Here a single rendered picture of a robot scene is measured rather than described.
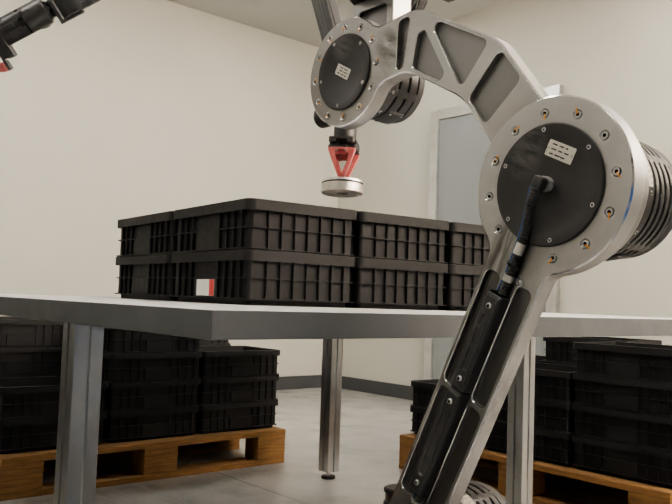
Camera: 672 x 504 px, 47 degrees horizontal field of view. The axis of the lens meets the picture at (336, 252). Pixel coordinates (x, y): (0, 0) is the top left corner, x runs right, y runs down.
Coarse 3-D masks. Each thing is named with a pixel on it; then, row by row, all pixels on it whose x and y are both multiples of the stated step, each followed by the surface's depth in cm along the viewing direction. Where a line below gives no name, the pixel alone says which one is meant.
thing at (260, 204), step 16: (192, 208) 189; (208, 208) 182; (224, 208) 175; (240, 208) 169; (256, 208) 167; (272, 208) 169; (288, 208) 172; (304, 208) 174; (320, 208) 177; (336, 208) 180
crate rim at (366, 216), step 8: (360, 216) 184; (368, 216) 185; (376, 216) 186; (384, 216) 188; (392, 216) 189; (400, 216) 191; (408, 216) 193; (400, 224) 191; (408, 224) 192; (416, 224) 194; (424, 224) 195; (432, 224) 197; (440, 224) 199; (448, 224) 201
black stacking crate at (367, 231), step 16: (352, 224) 187; (368, 224) 186; (384, 224) 189; (352, 240) 187; (368, 240) 186; (384, 240) 189; (400, 240) 191; (416, 240) 195; (432, 240) 198; (352, 256) 185; (368, 256) 185; (384, 256) 189; (400, 256) 192; (416, 256) 195; (432, 256) 198
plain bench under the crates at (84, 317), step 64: (64, 320) 140; (128, 320) 121; (192, 320) 107; (256, 320) 108; (320, 320) 115; (384, 320) 124; (448, 320) 134; (576, 320) 159; (640, 320) 176; (64, 384) 151; (512, 384) 245; (64, 448) 149; (320, 448) 313; (512, 448) 243
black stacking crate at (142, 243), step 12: (132, 228) 221; (144, 228) 216; (156, 228) 207; (168, 228) 202; (120, 240) 228; (132, 240) 221; (144, 240) 213; (156, 240) 207; (168, 240) 202; (120, 252) 229; (132, 252) 221; (144, 252) 213; (156, 252) 207; (168, 252) 199
